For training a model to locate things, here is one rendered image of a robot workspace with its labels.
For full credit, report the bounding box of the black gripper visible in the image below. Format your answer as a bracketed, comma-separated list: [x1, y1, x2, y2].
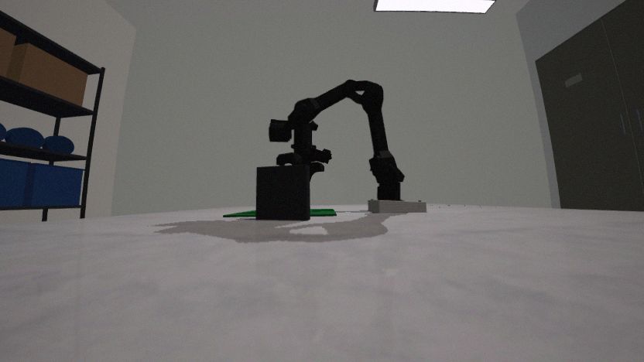
[276, 139, 324, 180]

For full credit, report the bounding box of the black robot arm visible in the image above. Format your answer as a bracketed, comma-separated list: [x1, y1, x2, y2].
[269, 80, 404, 201]

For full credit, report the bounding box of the green circuit board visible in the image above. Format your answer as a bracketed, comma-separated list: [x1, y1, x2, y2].
[223, 209, 337, 217]

